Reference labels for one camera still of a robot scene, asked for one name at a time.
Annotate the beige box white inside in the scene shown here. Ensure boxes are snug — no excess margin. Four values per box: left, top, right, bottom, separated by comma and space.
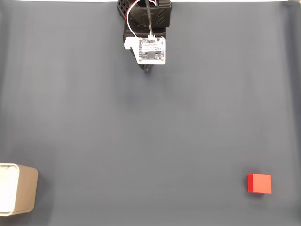
0, 162, 39, 217

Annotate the white red looped servo wire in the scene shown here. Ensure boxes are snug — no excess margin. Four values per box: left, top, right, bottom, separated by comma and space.
126, 0, 151, 38

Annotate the black camera cable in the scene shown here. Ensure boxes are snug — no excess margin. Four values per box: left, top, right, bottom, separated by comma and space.
144, 0, 155, 38

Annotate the white camera board mount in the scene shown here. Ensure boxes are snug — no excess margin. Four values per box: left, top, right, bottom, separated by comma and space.
124, 35, 166, 65

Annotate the red cube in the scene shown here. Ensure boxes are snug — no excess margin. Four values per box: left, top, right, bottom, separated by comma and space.
247, 173, 272, 194

